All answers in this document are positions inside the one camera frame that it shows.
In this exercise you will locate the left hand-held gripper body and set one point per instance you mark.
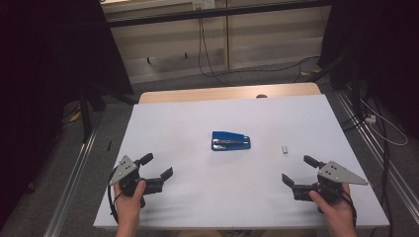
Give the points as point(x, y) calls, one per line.
point(124, 169)

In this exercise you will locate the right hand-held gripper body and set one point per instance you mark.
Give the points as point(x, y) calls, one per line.
point(339, 174)

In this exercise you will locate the blue stapler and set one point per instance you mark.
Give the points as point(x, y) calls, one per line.
point(230, 142)

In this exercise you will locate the person's left hand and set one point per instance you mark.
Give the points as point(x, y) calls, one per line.
point(128, 207)

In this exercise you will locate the person's right hand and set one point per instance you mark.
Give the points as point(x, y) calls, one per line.
point(336, 214)

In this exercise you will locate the small black floor object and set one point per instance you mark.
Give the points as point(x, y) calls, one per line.
point(109, 145)

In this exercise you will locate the white plug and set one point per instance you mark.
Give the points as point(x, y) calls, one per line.
point(370, 118)

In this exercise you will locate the black metal stand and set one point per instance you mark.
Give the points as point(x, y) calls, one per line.
point(86, 115)

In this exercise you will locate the yellow floor tape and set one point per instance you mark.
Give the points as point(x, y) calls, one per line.
point(313, 71)
point(75, 117)

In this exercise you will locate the dark round table grommet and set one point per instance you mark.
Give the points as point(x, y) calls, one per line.
point(262, 96)

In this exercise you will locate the black curtain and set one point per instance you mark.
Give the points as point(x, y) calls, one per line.
point(378, 49)
point(39, 82)

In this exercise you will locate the black horizontal bar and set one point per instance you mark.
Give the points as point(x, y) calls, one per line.
point(214, 12)

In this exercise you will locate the aluminium floor rail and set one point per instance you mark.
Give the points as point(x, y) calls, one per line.
point(70, 184)
point(372, 148)

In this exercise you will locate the beige wall cabinet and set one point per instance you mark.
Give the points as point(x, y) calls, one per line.
point(263, 36)

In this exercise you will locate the white wall socket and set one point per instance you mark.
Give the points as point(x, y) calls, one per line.
point(204, 4)

